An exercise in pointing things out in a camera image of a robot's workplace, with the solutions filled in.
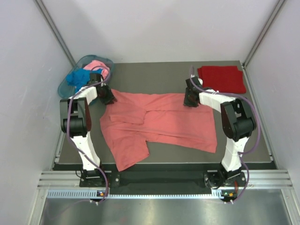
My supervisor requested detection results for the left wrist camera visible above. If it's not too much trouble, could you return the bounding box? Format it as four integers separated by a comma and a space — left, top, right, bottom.
87, 73, 106, 87

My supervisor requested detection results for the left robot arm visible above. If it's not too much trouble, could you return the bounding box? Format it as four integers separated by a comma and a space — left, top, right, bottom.
60, 71, 116, 187

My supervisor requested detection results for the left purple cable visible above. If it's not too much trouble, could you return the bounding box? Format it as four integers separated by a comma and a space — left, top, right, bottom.
67, 66, 112, 203

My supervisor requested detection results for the light pink t-shirt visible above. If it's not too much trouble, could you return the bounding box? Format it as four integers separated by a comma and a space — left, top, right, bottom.
83, 60, 110, 79

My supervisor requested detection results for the blue t-shirt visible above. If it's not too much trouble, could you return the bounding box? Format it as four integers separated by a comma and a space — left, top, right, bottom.
66, 68, 90, 92

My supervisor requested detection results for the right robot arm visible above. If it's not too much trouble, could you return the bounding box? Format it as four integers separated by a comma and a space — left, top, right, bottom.
184, 77, 256, 189

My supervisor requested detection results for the left aluminium corner post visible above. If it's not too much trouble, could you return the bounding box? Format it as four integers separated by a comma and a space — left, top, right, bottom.
33, 0, 76, 66

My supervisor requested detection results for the aluminium corner post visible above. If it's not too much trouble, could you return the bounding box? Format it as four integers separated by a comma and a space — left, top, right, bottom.
33, 0, 76, 66
241, 0, 287, 69

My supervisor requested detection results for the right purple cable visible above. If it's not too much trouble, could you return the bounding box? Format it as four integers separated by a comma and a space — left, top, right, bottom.
188, 65, 261, 204

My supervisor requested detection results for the slotted cable duct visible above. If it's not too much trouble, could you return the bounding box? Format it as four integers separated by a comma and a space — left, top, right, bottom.
46, 187, 231, 200

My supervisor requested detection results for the right aluminium corner post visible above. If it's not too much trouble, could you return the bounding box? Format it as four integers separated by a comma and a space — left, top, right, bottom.
241, 0, 287, 69

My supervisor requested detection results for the folded red t-shirt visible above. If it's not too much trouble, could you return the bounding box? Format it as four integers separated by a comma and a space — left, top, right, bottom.
197, 66, 247, 94

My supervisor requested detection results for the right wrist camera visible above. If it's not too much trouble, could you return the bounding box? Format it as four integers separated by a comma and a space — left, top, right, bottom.
186, 75, 203, 91

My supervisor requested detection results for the purple cable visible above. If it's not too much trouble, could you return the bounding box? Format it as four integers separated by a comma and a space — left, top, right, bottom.
67, 66, 112, 203
188, 65, 261, 204

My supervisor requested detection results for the teal plastic basket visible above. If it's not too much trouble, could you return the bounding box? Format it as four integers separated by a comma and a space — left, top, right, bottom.
58, 55, 114, 98

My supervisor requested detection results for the salmon pink t-shirt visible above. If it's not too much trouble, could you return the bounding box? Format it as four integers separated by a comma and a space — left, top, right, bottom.
100, 90, 217, 172

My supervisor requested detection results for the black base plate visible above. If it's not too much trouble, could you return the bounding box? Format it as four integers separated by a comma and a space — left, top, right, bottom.
79, 163, 277, 194

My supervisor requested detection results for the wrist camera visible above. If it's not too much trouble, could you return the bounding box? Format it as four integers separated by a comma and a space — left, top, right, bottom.
87, 73, 106, 87
186, 75, 203, 91

